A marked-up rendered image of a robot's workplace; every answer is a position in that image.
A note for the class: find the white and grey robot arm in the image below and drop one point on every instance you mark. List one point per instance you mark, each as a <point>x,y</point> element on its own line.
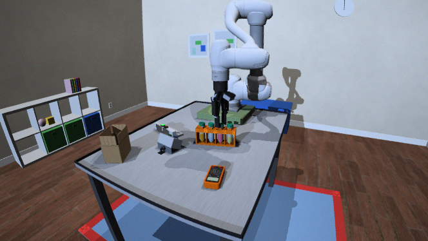
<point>251,56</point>

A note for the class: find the orange multimeter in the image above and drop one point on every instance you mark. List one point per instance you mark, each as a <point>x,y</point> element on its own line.
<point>214,177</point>

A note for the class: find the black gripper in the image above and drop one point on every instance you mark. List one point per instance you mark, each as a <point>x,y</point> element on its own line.
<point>218,99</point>

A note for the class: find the brown cardboard box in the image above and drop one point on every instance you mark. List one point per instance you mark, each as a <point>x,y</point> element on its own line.
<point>115,146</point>

